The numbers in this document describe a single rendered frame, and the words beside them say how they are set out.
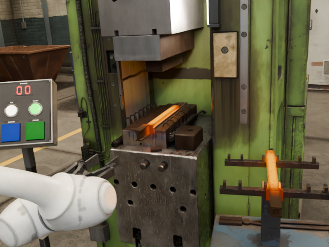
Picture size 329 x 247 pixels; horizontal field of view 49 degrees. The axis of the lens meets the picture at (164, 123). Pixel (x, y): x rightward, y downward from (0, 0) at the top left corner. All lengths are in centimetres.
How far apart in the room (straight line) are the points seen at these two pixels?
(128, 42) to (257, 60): 50
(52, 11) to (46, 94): 858
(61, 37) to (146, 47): 868
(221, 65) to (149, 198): 61
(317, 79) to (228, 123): 520
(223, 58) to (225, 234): 66
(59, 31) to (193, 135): 879
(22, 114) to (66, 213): 90
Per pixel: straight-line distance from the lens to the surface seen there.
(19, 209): 90
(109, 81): 168
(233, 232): 139
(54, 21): 1015
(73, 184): 79
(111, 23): 147
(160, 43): 139
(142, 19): 141
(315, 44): 659
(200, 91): 188
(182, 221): 154
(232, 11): 144
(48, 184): 77
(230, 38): 143
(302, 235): 141
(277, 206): 101
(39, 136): 158
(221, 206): 169
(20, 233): 89
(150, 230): 163
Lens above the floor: 145
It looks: 17 degrees down
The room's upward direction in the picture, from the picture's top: 4 degrees counter-clockwise
